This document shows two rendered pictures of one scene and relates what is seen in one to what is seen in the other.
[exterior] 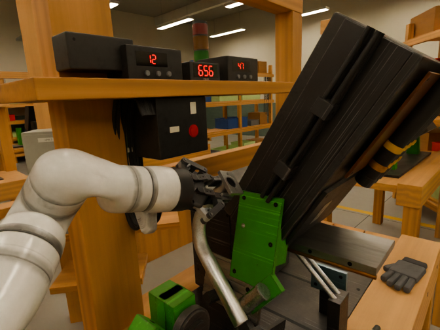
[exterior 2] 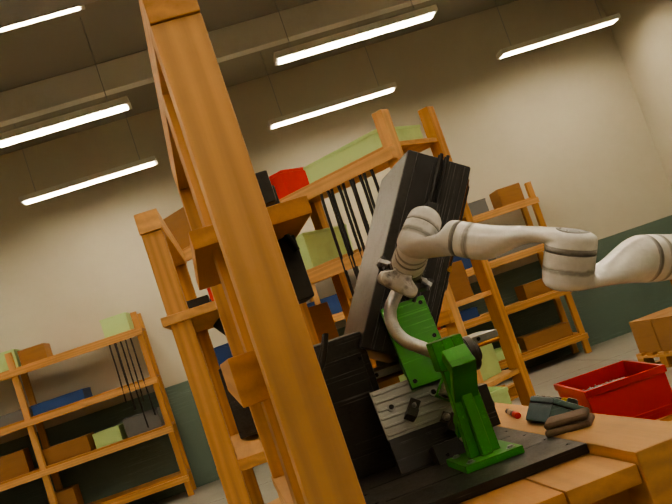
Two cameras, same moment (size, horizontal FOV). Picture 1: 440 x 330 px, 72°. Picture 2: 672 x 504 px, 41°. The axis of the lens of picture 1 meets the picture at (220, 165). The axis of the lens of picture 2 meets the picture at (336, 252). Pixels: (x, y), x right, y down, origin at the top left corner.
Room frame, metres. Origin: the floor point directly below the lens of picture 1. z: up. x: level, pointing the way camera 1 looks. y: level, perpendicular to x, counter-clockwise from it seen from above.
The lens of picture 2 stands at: (-0.60, 1.70, 1.26)
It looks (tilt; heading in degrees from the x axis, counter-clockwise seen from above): 5 degrees up; 308
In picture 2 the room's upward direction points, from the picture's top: 19 degrees counter-clockwise
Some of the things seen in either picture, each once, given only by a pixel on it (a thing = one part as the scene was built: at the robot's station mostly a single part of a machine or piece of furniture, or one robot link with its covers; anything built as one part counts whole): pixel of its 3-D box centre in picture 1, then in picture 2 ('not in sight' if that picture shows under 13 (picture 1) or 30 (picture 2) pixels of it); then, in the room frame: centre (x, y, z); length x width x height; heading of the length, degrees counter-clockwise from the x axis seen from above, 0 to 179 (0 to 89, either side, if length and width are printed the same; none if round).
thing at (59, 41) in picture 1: (95, 55); (254, 196); (0.70, 0.26, 1.59); 0.15 x 0.07 x 0.07; 138
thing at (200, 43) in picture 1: (200, 44); not in sight; (1.06, 0.05, 1.67); 0.05 x 0.05 x 0.05
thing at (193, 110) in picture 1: (169, 126); (278, 276); (0.83, 0.13, 1.42); 0.17 x 0.12 x 0.15; 138
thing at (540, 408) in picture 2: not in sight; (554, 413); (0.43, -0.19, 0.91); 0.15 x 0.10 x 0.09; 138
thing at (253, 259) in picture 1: (262, 234); (414, 342); (0.67, -0.10, 1.17); 0.13 x 0.12 x 0.20; 138
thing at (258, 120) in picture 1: (232, 114); not in sight; (6.76, -0.32, 1.14); 2.45 x 0.55 x 2.28; 136
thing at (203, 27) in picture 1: (200, 29); not in sight; (1.06, 0.05, 1.71); 0.05 x 0.05 x 0.04
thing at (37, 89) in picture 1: (184, 90); (243, 251); (0.94, 0.10, 1.52); 0.90 x 0.25 x 0.04; 138
